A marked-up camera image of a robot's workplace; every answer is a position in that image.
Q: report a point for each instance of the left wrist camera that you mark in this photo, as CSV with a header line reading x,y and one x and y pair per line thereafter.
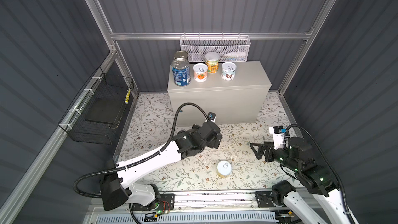
x,y
211,116

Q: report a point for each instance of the grey metal cabinet box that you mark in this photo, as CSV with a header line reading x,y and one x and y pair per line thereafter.
x,y
237,101

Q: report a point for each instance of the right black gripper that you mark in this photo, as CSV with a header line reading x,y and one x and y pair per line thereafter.
x,y
268,146

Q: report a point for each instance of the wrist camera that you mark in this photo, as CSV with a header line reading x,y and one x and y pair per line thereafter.
x,y
279,137
211,116

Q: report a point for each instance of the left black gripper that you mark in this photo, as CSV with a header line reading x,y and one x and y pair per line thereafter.
x,y
216,141

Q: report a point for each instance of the yellow label can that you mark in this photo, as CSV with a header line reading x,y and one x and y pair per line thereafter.
x,y
224,169

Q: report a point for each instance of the dark tomato tin can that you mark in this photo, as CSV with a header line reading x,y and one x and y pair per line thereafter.
x,y
181,54

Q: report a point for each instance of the black wire mesh basket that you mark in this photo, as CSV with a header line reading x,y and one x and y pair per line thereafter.
x,y
100,110

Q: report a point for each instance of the white tube in basket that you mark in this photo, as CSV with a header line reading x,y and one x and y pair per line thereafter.
x,y
238,56

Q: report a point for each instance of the floral patterned mat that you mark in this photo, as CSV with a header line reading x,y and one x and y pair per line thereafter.
x,y
151,125

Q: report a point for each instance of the orange label can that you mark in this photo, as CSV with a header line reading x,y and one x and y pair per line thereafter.
x,y
200,72

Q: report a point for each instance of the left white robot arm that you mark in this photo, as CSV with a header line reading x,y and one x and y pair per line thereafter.
x,y
121,187

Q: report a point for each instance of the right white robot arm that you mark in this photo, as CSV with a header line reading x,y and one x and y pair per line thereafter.
x,y
322,184

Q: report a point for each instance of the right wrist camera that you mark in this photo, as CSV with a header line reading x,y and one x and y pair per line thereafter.
x,y
279,137

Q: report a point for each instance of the yellow green can plastic lid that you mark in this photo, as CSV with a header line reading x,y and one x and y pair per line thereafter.
x,y
212,62

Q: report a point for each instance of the white perforated cable tray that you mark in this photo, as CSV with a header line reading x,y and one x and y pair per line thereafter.
x,y
233,217

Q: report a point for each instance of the white wire mesh basket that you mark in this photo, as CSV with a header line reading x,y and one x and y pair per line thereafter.
x,y
198,45

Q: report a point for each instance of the blue label tin can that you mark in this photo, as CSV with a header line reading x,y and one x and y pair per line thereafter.
x,y
181,71

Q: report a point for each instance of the green label can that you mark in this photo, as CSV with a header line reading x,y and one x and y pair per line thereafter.
x,y
228,71

